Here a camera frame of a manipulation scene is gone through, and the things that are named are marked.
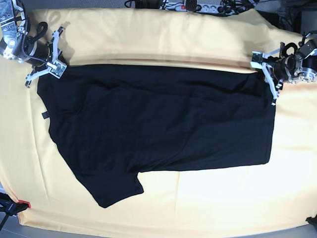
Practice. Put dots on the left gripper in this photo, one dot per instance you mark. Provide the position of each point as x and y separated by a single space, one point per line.
268 62

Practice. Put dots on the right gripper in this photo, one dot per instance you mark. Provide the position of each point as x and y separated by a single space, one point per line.
47 58

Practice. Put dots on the black T-shirt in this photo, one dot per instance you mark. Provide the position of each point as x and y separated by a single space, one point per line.
112 122

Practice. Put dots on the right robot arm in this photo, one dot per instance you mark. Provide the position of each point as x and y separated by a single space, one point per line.
17 45

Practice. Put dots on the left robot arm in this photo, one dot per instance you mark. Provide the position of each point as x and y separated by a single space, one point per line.
290 63

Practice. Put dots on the white power strip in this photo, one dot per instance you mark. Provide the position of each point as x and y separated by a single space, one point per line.
201 8

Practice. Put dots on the black corner clamp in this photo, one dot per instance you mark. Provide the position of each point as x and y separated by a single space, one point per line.
312 221

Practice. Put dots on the black red table clamp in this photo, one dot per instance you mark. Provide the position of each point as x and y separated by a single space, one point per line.
8 206

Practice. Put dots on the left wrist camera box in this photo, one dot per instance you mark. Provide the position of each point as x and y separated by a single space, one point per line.
257 59

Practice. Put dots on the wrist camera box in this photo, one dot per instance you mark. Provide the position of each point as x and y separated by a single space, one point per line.
57 68
257 59

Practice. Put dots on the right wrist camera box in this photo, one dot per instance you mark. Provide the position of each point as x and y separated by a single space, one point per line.
57 68

